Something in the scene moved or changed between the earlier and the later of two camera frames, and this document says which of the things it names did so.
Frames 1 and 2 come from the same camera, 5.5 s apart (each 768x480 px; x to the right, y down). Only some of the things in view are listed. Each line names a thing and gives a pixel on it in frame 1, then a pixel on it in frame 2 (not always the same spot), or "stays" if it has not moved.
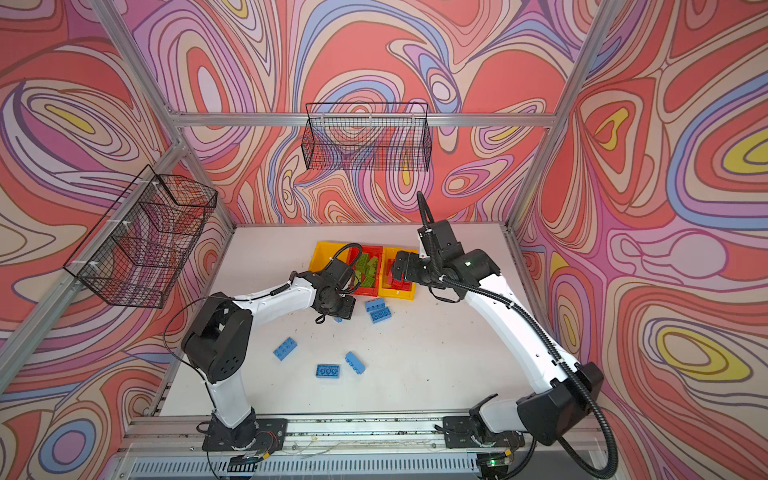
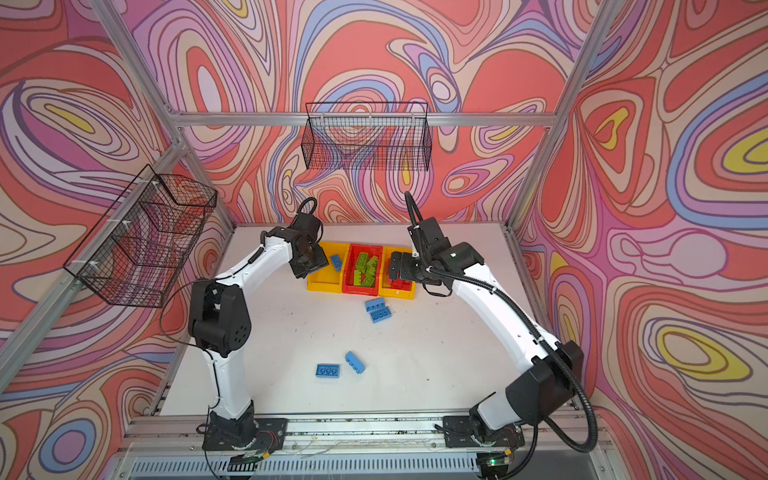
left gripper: (348, 309) → (322, 261)
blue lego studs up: (375, 304) stays
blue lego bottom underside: (327, 371) stays
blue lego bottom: (353, 361) stays
